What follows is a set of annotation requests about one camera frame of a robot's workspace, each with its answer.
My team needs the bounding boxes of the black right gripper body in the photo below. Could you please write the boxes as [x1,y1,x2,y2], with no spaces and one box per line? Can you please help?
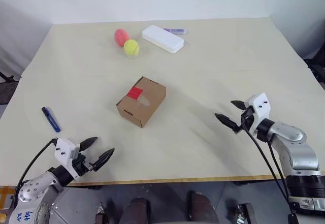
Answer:
[233,107,255,135]

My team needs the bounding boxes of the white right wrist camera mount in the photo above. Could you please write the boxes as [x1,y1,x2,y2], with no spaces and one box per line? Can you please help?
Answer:
[244,93,273,134]

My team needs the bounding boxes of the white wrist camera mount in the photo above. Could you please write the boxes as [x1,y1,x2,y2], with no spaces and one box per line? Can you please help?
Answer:
[54,137,83,178]
[244,93,273,134]

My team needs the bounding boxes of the white plastic case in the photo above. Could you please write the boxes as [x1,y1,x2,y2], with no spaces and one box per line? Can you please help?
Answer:
[141,24,185,54]

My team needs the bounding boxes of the yellow tennis ball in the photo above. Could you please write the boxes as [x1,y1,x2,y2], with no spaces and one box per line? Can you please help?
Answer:
[123,39,140,57]

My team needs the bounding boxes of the purple pen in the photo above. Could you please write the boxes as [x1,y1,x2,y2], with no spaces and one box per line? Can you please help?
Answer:
[162,27,187,35]

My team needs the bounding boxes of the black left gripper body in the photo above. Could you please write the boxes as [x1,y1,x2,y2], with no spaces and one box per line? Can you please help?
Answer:
[72,152,99,177]

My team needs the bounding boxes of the metal table foot bracket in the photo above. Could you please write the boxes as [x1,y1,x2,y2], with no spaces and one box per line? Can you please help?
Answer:
[94,201,111,224]
[234,203,255,224]

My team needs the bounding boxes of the black stand frame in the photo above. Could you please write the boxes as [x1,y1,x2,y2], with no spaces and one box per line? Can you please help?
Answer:
[303,53,325,90]

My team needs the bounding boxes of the blue pen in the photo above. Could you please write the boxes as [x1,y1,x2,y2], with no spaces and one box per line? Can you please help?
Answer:
[41,106,62,134]

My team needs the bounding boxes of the red tape patch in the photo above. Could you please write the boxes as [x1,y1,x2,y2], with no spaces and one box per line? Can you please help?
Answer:
[127,87,144,100]

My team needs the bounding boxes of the dark brown rounded shape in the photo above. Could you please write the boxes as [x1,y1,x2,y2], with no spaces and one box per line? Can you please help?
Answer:
[187,190,220,224]
[118,196,151,224]

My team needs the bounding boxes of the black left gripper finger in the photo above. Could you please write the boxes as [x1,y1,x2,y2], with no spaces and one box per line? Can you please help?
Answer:
[79,137,99,154]
[92,147,115,172]

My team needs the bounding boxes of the brown cardboard box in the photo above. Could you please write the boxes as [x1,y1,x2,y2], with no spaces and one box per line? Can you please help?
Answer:
[116,76,167,129]

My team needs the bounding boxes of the black tripod frame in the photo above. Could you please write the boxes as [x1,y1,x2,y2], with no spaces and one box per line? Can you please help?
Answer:
[0,68,20,106]

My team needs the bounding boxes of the short black right arm cable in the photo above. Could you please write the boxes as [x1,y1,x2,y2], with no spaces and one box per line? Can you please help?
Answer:
[266,140,290,193]

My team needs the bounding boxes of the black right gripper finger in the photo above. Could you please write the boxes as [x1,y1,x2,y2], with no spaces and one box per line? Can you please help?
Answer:
[230,100,246,111]
[214,112,240,133]

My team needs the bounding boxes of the pink oval ball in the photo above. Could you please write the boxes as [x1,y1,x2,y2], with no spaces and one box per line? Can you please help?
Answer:
[114,28,131,48]

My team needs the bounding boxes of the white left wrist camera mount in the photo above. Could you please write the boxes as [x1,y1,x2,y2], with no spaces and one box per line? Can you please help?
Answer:
[54,137,83,178]

